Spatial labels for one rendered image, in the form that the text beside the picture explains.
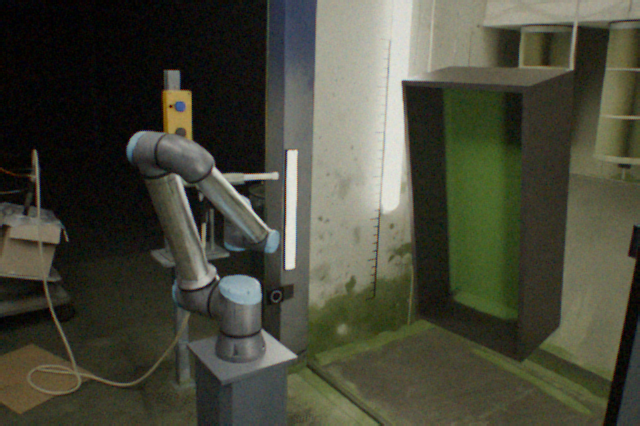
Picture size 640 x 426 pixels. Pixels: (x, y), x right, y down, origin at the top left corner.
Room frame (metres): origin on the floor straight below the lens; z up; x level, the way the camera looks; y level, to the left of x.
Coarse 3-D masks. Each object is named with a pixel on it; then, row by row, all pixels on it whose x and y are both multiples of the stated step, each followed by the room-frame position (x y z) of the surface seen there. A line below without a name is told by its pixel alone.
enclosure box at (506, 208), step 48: (432, 96) 2.55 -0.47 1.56; (480, 96) 2.52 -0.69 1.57; (528, 96) 1.96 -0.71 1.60; (432, 144) 2.57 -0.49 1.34; (480, 144) 2.56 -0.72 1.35; (528, 144) 1.99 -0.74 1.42; (432, 192) 2.60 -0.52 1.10; (480, 192) 2.59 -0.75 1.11; (528, 192) 2.02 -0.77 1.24; (432, 240) 2.62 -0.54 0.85; (480, 240) 2.63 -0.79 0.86; (528, 240) 2.05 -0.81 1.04; (432, 288) 2.65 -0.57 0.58; (480, 288) 2.67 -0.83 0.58; (528, 288) 2.09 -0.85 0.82; (480, 336) 2.34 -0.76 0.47; (528, 336) 2.14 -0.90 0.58
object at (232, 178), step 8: (224, 176) 2.36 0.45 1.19; (232, 176) 2.38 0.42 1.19; (240, 176) 2.40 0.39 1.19; (248, 176) 2.44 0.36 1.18; (256, 176) 2.46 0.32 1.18; (264, 176) 2.48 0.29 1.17; (272, 176) 2.51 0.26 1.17; (184, 184) 2.25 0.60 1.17; (192, 184) 2.28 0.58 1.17; (232, 184) 2.38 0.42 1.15; (200, 200) 2.31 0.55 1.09; (200, 208) 2.31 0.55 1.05
